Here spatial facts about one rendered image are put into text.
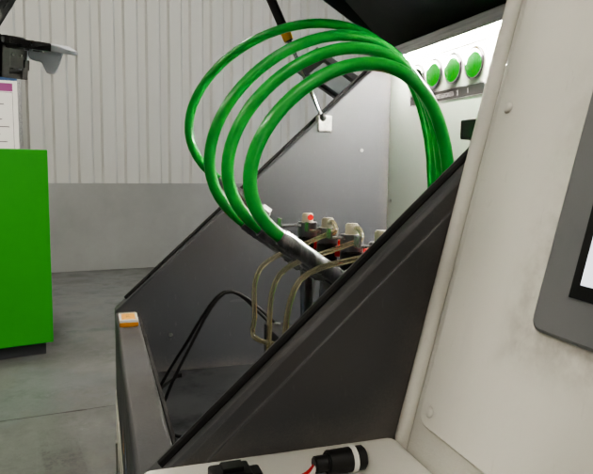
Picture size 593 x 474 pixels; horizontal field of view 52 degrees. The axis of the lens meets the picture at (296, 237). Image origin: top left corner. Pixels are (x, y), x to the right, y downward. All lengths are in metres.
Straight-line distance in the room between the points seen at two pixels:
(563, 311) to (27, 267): 3.85
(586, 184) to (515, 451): 0.18
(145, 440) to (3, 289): 3.52
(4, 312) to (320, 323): 3.70
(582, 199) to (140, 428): 0.46
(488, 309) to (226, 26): 7.44
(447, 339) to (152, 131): 6.98
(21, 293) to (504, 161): 3.80
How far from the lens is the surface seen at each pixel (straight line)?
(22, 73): 1.37
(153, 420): 0.68
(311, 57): 0.70
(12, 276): 4.11
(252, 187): 0.59
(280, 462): 0.52
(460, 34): 1.01
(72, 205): 7.28
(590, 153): 0.44
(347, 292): 0.52
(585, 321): 0.41
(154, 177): 7.40
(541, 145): 0.48
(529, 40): 0.54
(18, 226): 4.08
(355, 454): 0.50
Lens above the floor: 1.22
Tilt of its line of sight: 7 degrees down
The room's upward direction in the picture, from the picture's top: 1 degrees clockwise
